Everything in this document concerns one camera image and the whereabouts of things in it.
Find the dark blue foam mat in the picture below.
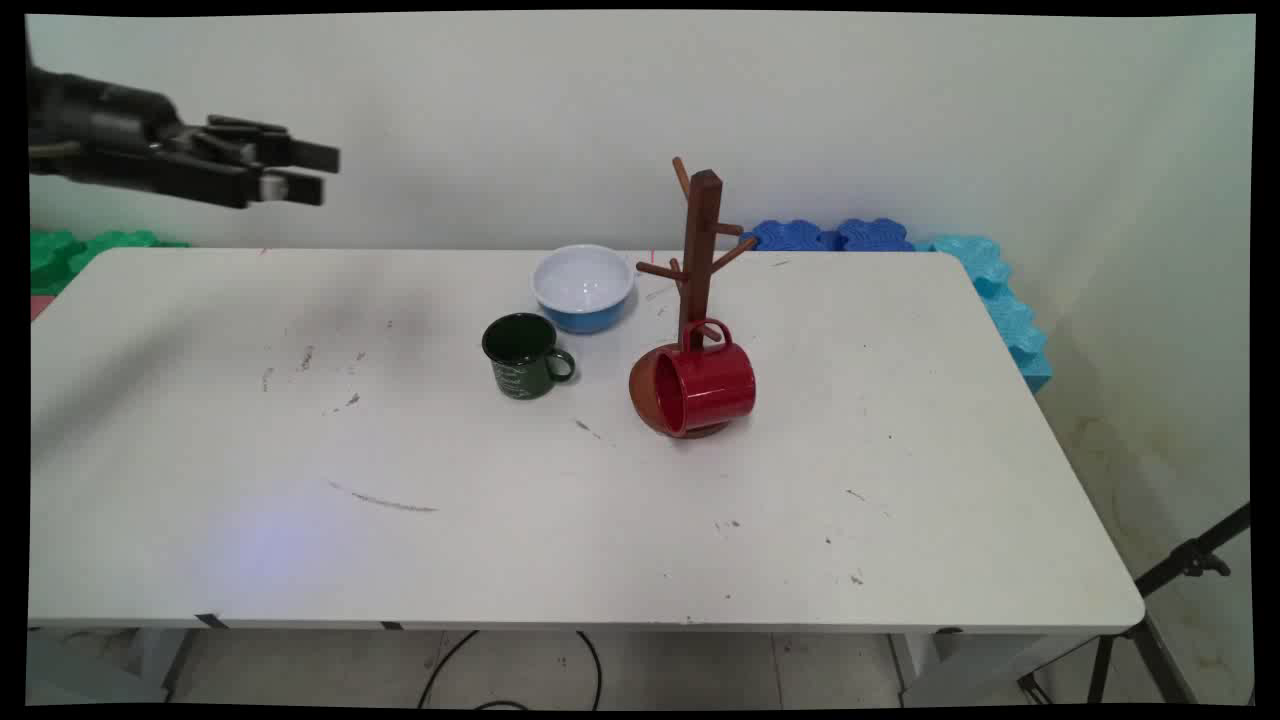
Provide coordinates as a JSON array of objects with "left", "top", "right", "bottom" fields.
[{"left": 740, "top": 217, "right": 917, "bottom": 253}]

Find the red enamel mug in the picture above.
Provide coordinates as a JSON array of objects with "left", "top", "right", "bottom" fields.
[{"left": 655, "top": 317, "right": 758, "bottom": 440}]

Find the black floor cable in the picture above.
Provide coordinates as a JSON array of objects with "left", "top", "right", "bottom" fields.
[{"left": 416, "top": 630, "right": 604, "bottom": 712}]

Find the white table leg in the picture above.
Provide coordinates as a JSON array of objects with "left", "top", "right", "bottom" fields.
[
  {"left": 888, "top": 632, "right": 1101, "bottom": 708},
  {"left": 128, "top": 628, "right": 201, "bottom": 703}
]

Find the dark green enamel mug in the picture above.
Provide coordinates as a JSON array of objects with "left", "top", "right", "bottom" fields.
[{"left": 481, "top": 312, "right": 578, "bottom": 402}]

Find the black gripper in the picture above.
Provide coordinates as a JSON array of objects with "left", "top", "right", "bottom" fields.
[{"left": 28, "top": 65, "right": 342, "bottom": 210}]

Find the black tripod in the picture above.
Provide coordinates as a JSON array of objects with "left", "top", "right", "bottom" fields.
[{"left": 1018, "top": 502, "right": 1252, "bottom": 706}]

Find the brown wooden mug tree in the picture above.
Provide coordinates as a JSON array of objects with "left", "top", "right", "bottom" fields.
[{"left": 628, "top": 156, "right": 759, "bottom": 442}]

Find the green foam mat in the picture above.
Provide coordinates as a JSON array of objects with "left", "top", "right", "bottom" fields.
[{"left": 30, "top": 229, "right": 191, "bottom": 298}]

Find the blue bowl white inside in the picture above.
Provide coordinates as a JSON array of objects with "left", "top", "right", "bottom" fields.
[{"left": 530, "top": 243, "right": 637, "bottom": 336}]

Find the cyan foam mat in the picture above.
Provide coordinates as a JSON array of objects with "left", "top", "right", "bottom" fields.
[{"left": 915, "top": 233, "right": 1054, "bottom": 395}]

